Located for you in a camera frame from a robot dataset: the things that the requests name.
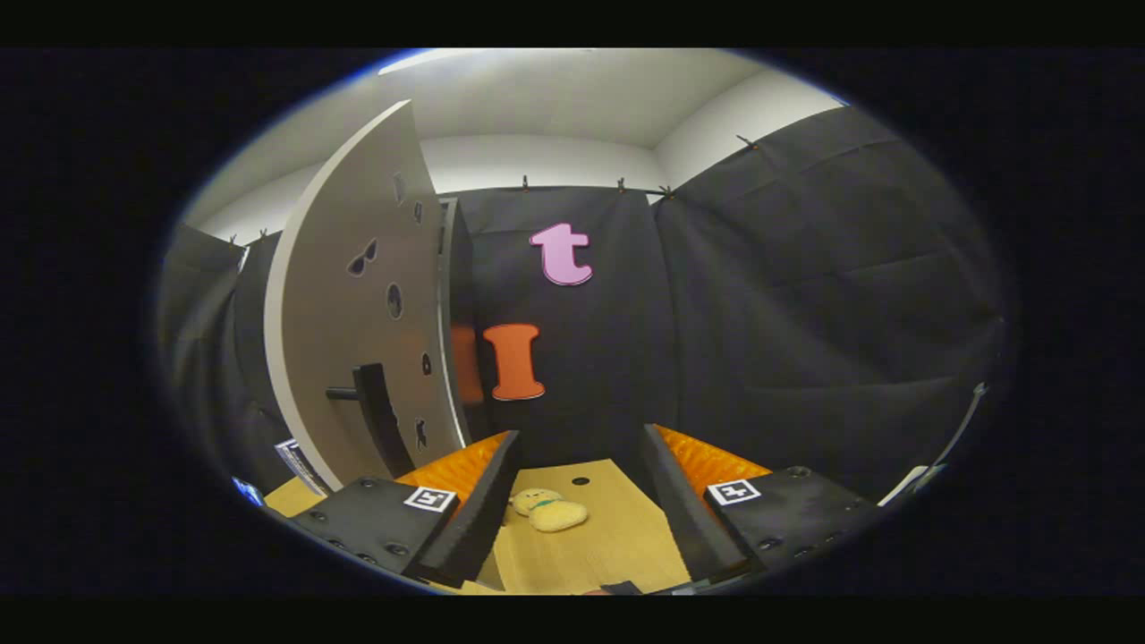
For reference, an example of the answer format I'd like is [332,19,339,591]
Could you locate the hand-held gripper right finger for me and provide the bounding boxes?
[640,423,885,584]

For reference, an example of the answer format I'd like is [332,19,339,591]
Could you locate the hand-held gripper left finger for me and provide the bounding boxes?
[288,430,522,589]

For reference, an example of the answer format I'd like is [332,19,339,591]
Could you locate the black door handle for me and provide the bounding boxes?
[326,362,417,479]

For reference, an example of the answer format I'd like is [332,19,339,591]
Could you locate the light grey cabinet door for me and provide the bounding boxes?
[264,98,471,493]

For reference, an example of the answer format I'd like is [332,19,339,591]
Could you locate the yellow plush toy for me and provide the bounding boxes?
[510,487,589,534]

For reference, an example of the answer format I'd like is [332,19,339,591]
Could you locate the blue and white books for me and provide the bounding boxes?
[276,438,332,497]

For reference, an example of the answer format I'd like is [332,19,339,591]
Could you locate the black backdrop cloth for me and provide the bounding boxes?
[157,106,1016,502]

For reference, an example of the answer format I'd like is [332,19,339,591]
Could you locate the grey cabinet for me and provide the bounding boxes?
[437,197,477,448]

